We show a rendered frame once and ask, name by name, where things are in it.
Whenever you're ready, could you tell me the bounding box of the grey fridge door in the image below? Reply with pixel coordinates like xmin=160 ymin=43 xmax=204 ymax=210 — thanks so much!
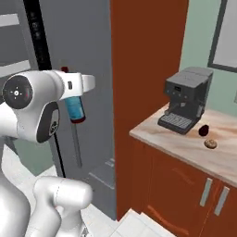
xmin=23 ymin=0 xmax=116 ymax=180

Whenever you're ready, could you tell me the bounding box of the dark-framed window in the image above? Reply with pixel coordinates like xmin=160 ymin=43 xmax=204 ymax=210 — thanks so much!
xmin=206 ymin=0 xmax=237 ymax=74

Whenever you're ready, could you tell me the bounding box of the grey cabinet door handle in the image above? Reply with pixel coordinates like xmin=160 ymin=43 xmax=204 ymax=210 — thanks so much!
xmin=199 ymin=177 xmax=214 ymax=208
xmin=213 ymin=185 xmax=231 ymax=218

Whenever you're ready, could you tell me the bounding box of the grey fridge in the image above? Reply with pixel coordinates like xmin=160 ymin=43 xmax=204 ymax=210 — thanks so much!
xmin=0 ymin=0 xmax=118 ymax=222

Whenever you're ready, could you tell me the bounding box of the white fridge shelf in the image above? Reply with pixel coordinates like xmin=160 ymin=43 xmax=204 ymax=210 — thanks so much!
xmin=0 ymin=59 xmax=32 ymax=79
xmin=0 ymin=13 xmax=21 ymax=29

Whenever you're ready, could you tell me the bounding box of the grey coffee machine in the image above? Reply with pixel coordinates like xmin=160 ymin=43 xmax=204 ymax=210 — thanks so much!
xmin=156 ymin=66 xmax=215 ymax=136

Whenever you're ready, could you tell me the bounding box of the brown cabinet door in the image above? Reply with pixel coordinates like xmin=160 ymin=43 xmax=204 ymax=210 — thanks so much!
xmin=140 ymin=147 xmax=217 ymax=237
xmin=197 ymin=181 xmax=237 ymax=237

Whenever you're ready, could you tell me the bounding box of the blue-labelled beer bottle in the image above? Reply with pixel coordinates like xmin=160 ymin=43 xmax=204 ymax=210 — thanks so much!
xmin=60 ymin=66 xmax=87 ymax=125

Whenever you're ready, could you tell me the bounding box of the tall brown cabinet panel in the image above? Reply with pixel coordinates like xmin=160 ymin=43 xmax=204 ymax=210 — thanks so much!
xmin=109 ymin=0 xmax=190 ymax=222

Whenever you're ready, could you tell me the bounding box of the grey fridge door handle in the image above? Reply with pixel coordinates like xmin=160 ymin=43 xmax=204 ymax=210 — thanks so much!
xmin=70 ymin=122 xmax=84 ymax=169

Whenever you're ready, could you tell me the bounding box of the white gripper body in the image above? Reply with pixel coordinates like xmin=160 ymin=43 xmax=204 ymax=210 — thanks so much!
xmin=81 ymin=73 xmax=96 ymax=94

